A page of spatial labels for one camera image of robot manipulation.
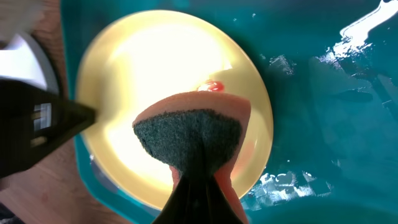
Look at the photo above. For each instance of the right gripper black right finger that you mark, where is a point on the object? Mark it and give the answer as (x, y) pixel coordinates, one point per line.
(213, 206)

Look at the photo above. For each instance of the yellow plate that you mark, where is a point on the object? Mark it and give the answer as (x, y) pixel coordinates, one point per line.
(145, 57)

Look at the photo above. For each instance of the teal plastic tray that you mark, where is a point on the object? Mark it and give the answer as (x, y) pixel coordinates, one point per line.
(330, 68)

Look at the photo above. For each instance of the pink green sponge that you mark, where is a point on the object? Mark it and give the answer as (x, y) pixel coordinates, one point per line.
(199, 135)

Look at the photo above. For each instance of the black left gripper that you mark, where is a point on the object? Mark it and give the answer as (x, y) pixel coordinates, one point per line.
(34, 123)

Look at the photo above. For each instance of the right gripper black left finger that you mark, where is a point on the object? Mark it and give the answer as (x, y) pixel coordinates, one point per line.
(183, 205)

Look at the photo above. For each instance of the light blue plate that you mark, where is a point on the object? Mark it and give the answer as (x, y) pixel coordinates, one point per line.
(24, 60)

